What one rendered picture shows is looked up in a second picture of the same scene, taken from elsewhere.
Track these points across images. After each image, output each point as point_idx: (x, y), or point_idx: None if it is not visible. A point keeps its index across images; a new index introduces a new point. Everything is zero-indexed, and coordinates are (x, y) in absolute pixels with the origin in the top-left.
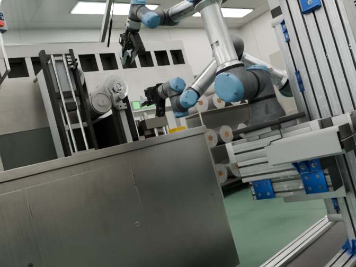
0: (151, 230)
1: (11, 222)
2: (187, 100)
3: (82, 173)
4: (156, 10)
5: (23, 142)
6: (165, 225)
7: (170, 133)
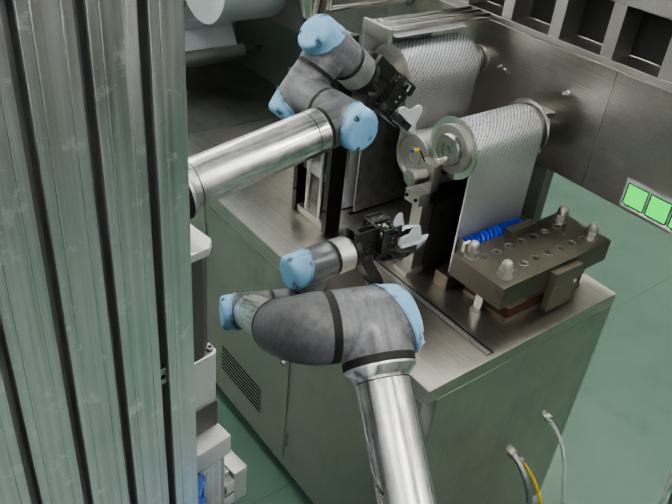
0: (293, 389)
1: (195, 224)
2: (219, 310)
3: (249, 244)
4: (298, 93)
5: None
6: (310, 408)
7: None
